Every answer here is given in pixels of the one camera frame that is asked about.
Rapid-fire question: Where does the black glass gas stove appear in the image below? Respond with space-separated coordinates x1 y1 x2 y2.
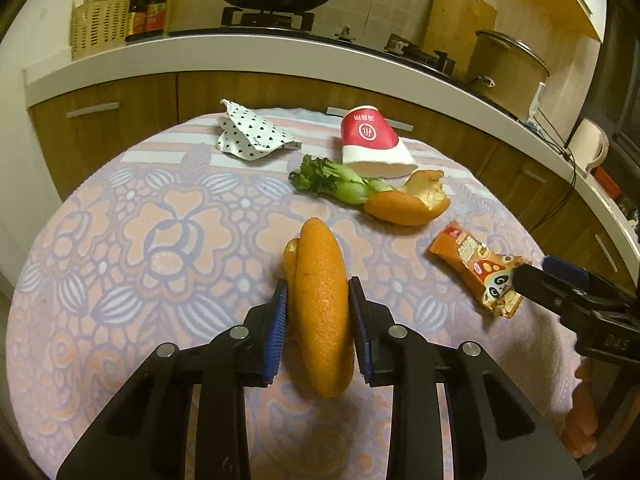
167 5 519 122

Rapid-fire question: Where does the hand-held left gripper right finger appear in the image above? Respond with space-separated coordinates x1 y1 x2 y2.
348 276 584 480

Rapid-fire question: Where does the long orange bread roll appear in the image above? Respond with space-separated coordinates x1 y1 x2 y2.
283 217 357 399

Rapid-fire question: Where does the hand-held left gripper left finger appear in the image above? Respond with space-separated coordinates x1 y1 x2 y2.
57 279 290 480

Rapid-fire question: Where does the black burner grate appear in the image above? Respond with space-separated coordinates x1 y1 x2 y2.
385 34 456 74

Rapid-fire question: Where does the red and white paper cup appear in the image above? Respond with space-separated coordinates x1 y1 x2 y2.
341 105 419 179

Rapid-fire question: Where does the orange snack wrapper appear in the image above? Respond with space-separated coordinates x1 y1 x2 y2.
428 221 534 319

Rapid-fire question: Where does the torn bread roll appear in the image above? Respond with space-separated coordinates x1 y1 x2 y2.
363 170 452 227

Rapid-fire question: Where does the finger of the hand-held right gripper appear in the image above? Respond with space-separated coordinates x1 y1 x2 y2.
542 255 589 286
514 264 576 313

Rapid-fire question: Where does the wooden cutting board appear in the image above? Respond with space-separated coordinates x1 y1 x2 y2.
422 0 499 79

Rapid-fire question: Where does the black power cable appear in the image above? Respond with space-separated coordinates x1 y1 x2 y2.
536 114 578 228

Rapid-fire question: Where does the brown rice cooker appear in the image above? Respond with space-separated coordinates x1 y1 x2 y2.
467 30 551 119

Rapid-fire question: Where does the green bok choy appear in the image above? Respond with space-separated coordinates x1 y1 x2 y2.
289 155 396 206

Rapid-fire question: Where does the white polka dot wrapper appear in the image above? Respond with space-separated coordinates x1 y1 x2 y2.
216 98 301 160

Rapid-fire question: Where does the yellow plastic utensil basket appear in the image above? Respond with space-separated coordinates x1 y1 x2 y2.
71 0 132 60

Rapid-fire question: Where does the person's right hand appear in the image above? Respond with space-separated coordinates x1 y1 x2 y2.
562 357 601 461

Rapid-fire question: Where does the white electric kettle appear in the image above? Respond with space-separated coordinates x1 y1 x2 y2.
566 119 610 174

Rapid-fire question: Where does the red tray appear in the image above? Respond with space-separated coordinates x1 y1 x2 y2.
592 167 622 196

